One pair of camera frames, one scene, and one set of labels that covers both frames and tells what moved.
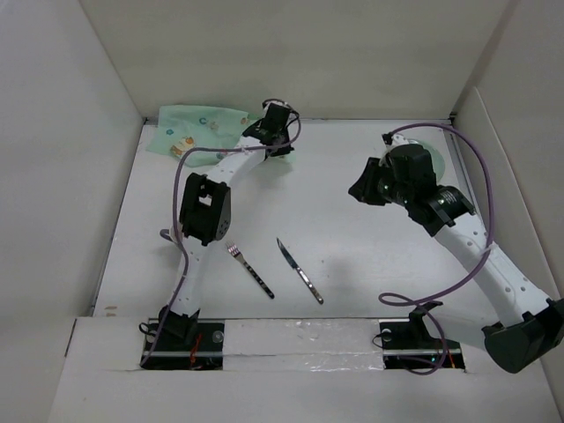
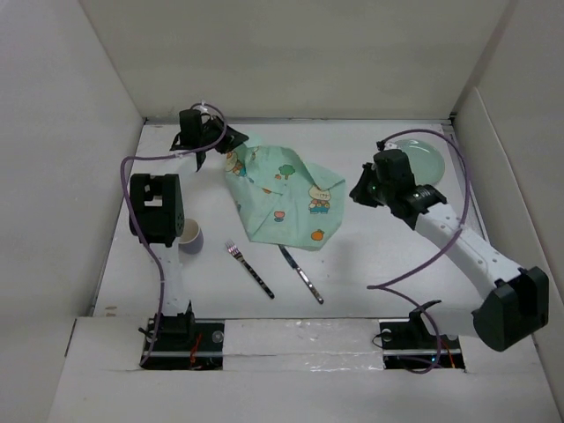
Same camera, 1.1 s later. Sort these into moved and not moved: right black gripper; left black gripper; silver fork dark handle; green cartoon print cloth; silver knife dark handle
Moved: left black gripper; green cartoon print cloth
Not moved: silver knife dark handle; silver fork dark handle; right black gripper
